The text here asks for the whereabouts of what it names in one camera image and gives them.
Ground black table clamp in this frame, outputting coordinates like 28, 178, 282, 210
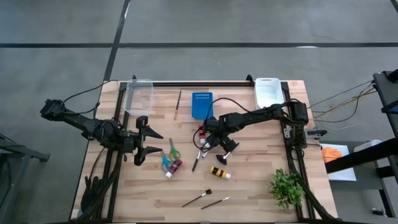
306, 128, 328, 139

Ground white plastic bin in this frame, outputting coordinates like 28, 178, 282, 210
254, 77, 285, 110

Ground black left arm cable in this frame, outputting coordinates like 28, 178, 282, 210
62, 80, 119, 116

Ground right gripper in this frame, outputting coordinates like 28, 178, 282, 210
203, 115, 240, 154

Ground large black fan brush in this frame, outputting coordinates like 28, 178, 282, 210
215, 151, 231, 166

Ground thick black brush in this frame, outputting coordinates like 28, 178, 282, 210
191, 149, 202, 173

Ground black cable to cart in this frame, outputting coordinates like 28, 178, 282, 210
309, 80, 377, 109

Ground black equipment cart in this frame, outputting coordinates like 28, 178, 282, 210
325, 68, 398, 218

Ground yellow cable to cart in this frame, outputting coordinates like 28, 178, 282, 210
313, 88, 376, 119

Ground red black striped paint bottle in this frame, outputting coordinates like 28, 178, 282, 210
165, 158, 183, 179
198, 124, 207, 146

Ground black aluminium table frame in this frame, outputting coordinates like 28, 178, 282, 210
105, 73, 315, 222

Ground black metal stand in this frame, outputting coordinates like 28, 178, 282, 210
0, 133, 50, 224

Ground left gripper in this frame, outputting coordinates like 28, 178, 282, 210
123, 114, 164, 166

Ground thin brown orange paintbrush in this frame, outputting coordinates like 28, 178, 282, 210
173, 90, 182, 121

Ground orange cloth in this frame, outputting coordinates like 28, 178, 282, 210
321, 146, 343, 164

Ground thin black paintbrush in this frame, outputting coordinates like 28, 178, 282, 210
200, 196, 231, 210

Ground small fan brush long handle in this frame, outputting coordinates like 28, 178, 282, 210
181, 188, 213, 208

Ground green handled scissors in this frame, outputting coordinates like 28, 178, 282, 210
169, 138, 182, 161

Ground yellow black striped paint bottle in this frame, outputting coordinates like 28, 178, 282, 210
210, 166, 232, 180

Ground green artificial plant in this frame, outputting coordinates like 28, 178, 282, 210
268, 168, 306, 210

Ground blue plastic basket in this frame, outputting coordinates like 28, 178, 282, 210
191, 91, 214, 120

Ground white sheet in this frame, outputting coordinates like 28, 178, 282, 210
319, 142, 358, 182

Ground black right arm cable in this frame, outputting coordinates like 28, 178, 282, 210
205, 97, 251, 124

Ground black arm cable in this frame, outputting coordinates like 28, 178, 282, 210
62, 80, 119, 116
205, 97, 251, 124

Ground black cable bundle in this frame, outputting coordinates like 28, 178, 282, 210
79, 149, 122, 222
289, 149, 338, 222

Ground clear plastic bin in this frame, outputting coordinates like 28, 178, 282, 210
123, 79, 154, 117

